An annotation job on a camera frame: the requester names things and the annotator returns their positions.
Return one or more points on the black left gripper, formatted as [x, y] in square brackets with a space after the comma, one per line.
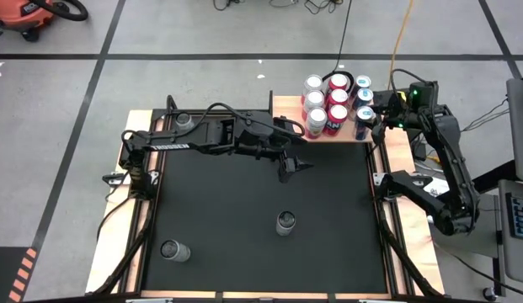
[261, 134]

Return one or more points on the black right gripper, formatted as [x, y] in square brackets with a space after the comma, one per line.
[393, 111]

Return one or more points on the dark slim can teal tab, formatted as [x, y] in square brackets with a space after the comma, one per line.
[364, 114]

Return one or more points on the red Fanta can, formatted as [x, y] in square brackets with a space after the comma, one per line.
[337, 118]
[339, 97]
[339, 81]

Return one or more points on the blue silver Red Bull can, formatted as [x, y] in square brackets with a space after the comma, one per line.
[363, 81]

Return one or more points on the silver white Celsius can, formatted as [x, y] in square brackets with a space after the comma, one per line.
[285, 225]

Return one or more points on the silver slim can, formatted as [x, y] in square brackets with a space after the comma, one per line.
[183, 120]
[172, 250]

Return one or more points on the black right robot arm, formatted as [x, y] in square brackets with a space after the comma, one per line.
[450, 168]

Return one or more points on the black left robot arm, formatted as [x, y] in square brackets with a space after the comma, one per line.
[189, 136]

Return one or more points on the wooden shelf with black legs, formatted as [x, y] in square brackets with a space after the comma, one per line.
[286, 109]

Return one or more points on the yellow tag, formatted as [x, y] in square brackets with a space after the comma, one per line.
[402, 97]

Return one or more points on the yellow power plug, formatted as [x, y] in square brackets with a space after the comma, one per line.
[431, 159]

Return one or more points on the black desk beam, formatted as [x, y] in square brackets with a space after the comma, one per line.
[492, 177]

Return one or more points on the grey monitor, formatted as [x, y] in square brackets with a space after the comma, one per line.
[520, 126]

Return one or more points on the silver aluminium bar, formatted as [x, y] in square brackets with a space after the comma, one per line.
[149, 300]
[383, 300]

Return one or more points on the grey laptop with keyboard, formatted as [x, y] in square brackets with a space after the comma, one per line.
[521, 216]

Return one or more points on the black caster wheel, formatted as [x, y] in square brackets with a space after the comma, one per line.
[489, 293]

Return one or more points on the black orange hazard mat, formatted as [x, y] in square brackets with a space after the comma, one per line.
[4, 273]

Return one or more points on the orange shop vacuum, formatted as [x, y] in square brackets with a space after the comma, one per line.
[17, 14]

